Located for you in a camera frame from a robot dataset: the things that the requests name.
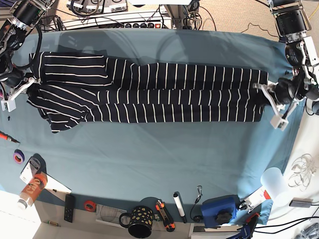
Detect blue handled clamp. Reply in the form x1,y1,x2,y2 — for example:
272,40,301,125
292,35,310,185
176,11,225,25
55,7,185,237
227,213,260,239

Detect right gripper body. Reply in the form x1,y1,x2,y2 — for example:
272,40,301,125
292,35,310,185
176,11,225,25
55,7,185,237
0,68,37,112

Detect white cable bundle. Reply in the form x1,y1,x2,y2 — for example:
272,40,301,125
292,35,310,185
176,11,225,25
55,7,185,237
288,153,316,192

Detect black yellow patterned mug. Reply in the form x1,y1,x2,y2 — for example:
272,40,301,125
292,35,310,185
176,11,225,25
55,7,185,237
119,206,154,239

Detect blue box with knob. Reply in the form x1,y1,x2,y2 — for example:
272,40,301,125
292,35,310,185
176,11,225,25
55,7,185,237
200,197,237,228

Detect purple tape roll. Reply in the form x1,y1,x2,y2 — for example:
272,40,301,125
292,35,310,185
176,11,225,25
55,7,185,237
13,149,25,164

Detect orange tape roll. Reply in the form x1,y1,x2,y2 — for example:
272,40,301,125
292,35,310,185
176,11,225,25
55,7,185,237
84,200,96,212

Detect navy white striped t-shirt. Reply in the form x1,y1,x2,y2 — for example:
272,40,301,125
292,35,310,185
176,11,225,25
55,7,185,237
27,52,269,133

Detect orange black utility knife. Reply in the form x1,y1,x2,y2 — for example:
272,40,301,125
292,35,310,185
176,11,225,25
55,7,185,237
156,199,175,232

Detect translucent plastic cup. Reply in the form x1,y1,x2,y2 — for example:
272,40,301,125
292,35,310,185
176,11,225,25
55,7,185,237
260,167,292,207

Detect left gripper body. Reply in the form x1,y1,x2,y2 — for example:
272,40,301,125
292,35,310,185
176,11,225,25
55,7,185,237
253,78,299,130

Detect black remote control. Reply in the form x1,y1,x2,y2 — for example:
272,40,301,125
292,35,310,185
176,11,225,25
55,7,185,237
64,194,75,223

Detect white marker pen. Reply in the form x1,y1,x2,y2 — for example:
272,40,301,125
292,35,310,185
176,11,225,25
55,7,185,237
173,192,187,224

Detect white phone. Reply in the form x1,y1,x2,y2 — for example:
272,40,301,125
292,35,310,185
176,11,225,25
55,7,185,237
19,157,41,184

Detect orange drink bottle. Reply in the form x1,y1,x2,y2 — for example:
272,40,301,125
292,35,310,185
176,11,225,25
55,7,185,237
17,172,47,210

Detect power strip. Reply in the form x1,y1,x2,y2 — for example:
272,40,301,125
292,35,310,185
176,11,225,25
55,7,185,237
106,21,170,29

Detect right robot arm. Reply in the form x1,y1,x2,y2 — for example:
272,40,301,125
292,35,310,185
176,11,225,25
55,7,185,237
0,0,55,112

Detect blue table cloth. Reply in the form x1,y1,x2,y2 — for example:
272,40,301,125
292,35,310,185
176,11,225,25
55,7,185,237
0,28,304,220

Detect black lanyard with clip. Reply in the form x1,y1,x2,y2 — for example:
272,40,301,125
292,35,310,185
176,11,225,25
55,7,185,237
190,185,203,223

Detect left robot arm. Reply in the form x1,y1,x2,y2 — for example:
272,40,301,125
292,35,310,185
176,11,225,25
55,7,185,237
253,0,319,130

